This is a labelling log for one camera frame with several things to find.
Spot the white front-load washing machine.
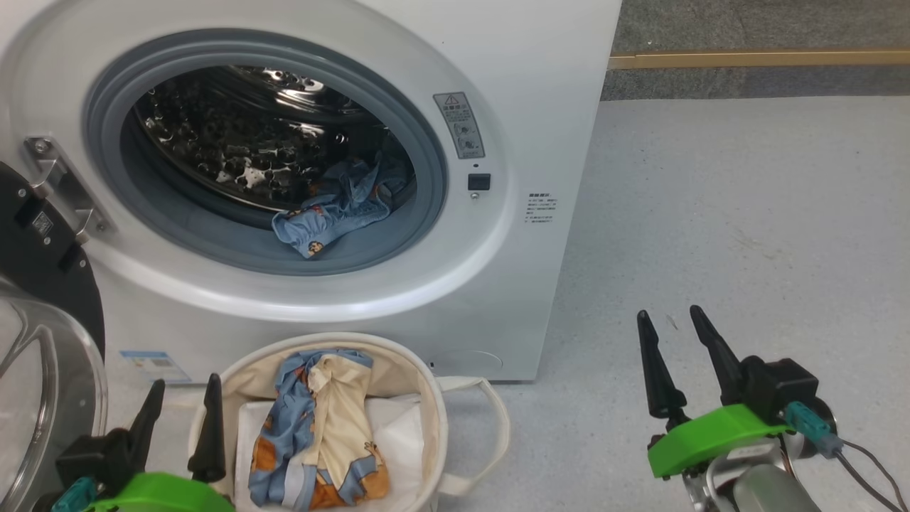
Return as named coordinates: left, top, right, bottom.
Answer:
left=0, top=0, right=623, bottom=385

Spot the blue cream cartoon garment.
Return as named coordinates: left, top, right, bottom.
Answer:
left=247, top=348, right=391, bottom=512

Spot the white folded cloth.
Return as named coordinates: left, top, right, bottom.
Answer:
left=235, top=397, right=427, bottom=512

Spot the camera cable teal plug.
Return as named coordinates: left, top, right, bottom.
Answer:
left=784, top=402, right=910, bottom=512
left=51, top=476, right=97, bottom=512

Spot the stainless steel washer drum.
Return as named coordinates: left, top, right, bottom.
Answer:
left=134, top=65, right=417, bottom=214

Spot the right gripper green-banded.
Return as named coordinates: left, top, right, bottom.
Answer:
left=636, top=304, right=791, bottom=512

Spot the grey rubber door gasket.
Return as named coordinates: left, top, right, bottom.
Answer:
left=84, top=32, right=449, bottom=277

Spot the metal door hinge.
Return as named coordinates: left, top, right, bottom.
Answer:
left=23, top=137, right=112, bottom=243

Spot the left camera cable teal plug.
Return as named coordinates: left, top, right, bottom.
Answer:
left=51, top=476, right=97, bottom=512

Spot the cream canvas laundry basket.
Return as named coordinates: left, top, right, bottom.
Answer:
left=188, top=332, right=511, bottom=512

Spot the blue energy label sticker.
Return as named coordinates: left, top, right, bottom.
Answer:
left=119, top=350, right=191, bottom=385

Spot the black printed text label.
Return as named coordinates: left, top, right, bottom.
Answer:
left=525, top=191, right=560, bottom=227

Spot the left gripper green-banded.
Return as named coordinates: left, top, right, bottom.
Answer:
left=85, top=373, right=236, bottom=512

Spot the right camera cable teal plug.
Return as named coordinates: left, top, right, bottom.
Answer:
left=784, top=402, right=910, bottom=512

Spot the grey warning sticker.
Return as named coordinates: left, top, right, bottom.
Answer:
left=434, top=92, right=486, bottom=160

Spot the blue patterned garment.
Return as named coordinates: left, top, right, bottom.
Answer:
left=272, top=151, right=416, bottom=260

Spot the black round glass washer door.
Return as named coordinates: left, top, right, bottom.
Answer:
left=0, top=162, right=109, bottom=512

